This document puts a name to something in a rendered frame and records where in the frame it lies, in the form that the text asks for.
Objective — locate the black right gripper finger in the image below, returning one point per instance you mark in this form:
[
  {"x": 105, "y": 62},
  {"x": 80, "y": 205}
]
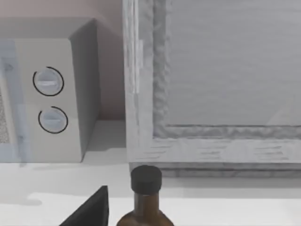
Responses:
[{"x": 94, "y": 209}]

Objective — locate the pale microwave oven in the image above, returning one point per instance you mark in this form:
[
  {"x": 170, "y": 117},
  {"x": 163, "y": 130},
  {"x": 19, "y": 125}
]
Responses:
[{"x": 54, "y": 94}]

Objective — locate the brown bottle with black cap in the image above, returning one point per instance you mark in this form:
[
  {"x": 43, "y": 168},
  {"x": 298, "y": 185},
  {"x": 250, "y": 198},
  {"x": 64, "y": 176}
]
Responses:
[{"x": 145, "y": 202}]

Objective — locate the grey microwave knob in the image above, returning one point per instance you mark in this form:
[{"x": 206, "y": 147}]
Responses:
[
  {"x": 53, "y": 119},
  {"x": 48, "y": 81}
]

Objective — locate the grey cabinet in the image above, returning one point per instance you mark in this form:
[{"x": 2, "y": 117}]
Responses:
[{"x": 211, "y": 94}]

